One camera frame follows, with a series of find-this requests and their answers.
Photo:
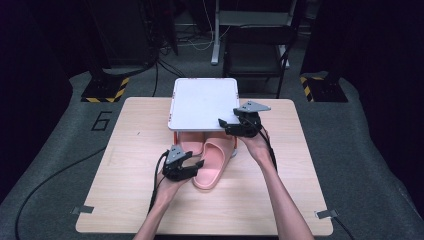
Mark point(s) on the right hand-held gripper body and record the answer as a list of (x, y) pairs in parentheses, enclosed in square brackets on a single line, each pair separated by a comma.
[(248, 128)]

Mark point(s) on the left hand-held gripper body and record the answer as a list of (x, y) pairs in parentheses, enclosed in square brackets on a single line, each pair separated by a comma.
[(176, 168)]

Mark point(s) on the white shoe rack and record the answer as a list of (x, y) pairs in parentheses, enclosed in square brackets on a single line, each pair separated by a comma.
[(203, 103)]

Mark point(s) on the person's right hand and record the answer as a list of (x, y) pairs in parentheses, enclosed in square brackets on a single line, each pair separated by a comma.
[(258, 146)]

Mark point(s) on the person's left hand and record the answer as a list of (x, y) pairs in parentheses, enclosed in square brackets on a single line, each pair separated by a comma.
[(170, 191)]

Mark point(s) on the black folding chair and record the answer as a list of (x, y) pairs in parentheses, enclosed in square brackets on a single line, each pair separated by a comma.
[(253, 50)]

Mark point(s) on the striped black stand base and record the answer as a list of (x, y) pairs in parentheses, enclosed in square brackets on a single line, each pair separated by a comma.
[(328, 90), (105, 88)]

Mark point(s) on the grey tape piece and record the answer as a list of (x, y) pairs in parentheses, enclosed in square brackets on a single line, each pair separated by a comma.
[(83, 210), (326, 214)]

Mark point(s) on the dark equipment cabinet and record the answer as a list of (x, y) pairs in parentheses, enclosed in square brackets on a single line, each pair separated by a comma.
[(121, 33)]

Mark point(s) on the white desk frame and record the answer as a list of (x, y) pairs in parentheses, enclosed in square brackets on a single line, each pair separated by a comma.
[(215, 40)]

